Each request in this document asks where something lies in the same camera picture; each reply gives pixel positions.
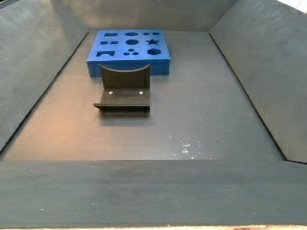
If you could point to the blue shape sorter block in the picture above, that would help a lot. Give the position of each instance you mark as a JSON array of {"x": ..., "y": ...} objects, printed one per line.
[{"x": 127, "y": 50}]

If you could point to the dark curved cradle holder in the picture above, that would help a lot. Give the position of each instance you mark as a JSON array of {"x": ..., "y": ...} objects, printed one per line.
[{"x": 126, "y": 89}]

